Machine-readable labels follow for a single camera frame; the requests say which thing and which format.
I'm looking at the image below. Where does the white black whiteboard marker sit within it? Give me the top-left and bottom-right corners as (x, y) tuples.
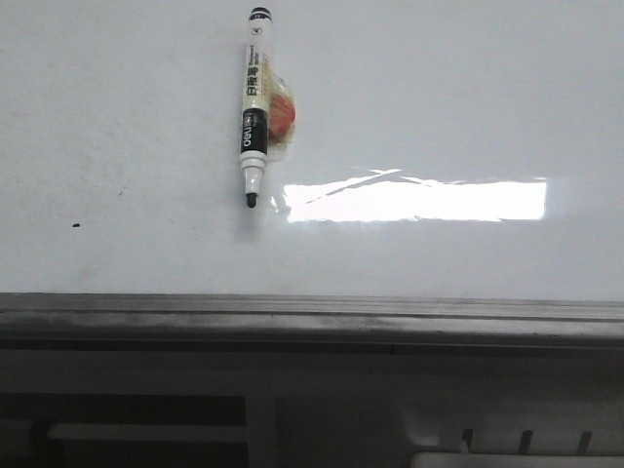
(239, 7), (273, 209)

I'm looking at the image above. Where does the red round magnet with tape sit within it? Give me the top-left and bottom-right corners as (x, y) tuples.
(261, 54), (296, 162)

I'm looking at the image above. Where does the white whiteboard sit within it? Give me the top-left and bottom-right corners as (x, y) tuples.
(1, 1), (623, 301)

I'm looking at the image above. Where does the grey aluminium whiteboard frame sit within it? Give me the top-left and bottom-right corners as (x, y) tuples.
(1, 292), (623, 355)

